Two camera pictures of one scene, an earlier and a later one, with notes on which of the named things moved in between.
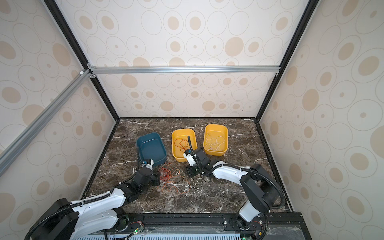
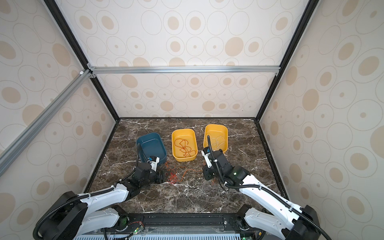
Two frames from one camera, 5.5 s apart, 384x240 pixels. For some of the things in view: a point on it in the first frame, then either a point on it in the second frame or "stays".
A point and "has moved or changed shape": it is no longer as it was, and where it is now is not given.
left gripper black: (156, 180) stays
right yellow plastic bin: (215, 139) stays
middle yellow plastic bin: (180, 142) stays
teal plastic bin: (150, 146) stays
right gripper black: (189, 172) to (206, 175)
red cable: (165, 174) has moved or changed shape
